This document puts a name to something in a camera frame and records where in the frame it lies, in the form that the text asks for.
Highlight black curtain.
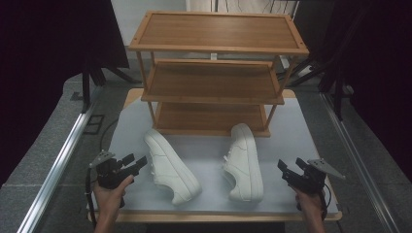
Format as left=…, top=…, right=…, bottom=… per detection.
left=333, top=0, right=412, bottom=183
left=0, top=0, right=130, bottom=188

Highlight white sneaker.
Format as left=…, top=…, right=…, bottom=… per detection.
left=143, top=128, right=203, bottom=206
left=222, top=122, right=265, bottom=203

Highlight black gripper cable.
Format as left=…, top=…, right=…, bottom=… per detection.
left=85, top=166, right=98, bottom=229
left=319, top=183, right=333, bottom=221

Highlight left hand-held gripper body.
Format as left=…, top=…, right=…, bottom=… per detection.
left=88, top=150, right=134, bottom=190

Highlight wooden three-tier shoe rack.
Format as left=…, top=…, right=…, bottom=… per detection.
left=127, top=9, right=310, bottom=139

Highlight person's left hand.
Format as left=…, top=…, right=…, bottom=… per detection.
left=92, top=174, right=135, bottom=224

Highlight white table mat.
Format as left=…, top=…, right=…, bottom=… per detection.
left=86, top=96, right=339, bottom=216

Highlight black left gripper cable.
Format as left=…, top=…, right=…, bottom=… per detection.
left=85, top=166, right=98, bottom=229

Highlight aluminium floor rail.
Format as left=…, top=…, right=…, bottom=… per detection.
left=319, top=91, right=402, bottom=233
left=17, top=85, right=105, bottom=233

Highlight person's right hand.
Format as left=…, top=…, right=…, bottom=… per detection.
left=291, top=186, right=325, bottom=224

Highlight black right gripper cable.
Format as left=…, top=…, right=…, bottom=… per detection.
left=319, top=183, right=333, bottom=221

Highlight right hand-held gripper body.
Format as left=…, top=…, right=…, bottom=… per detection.
left=285, top=158, right=346, bottom=195

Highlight black floor cable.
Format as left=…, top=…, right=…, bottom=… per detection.
left=99, top=117, right=120, bottom=152

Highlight black stand legs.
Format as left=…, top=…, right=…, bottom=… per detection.
left=278, top=52, right=345, bottom=121
left=81, top=59, right=144, bottom=115

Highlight black floor socket plate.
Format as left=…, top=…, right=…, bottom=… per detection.
left=83, top=114, right=106, bottom=136

